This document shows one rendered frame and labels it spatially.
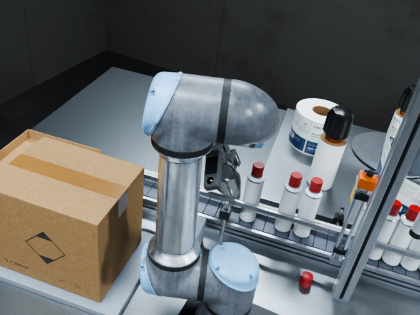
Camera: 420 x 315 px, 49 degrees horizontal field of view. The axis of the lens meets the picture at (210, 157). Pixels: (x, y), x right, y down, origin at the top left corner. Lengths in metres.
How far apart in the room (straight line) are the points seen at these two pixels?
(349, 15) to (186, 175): 2.95
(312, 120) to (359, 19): 2.03
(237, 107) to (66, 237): 0.54
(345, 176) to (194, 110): 1.05
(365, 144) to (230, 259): 1.06
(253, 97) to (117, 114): 1.25
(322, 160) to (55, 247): 0.88
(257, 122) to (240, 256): 0.37
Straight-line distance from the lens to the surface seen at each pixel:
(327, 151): 1.54
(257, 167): 1.31
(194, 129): 0.78
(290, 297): 1.33
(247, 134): 0.79
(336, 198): 1.62
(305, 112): 1.78
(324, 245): 1.43
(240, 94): 0.78
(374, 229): 1.19
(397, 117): 1.85
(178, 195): 0.88
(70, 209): 1.08
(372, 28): 3.69
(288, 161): 1.73
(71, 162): 1.21
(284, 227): 1.41
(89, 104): 2.05
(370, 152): 1.91
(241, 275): 1.02
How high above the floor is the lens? 1.84
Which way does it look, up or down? 35 degrees down
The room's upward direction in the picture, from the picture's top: 8 degrees clockwise
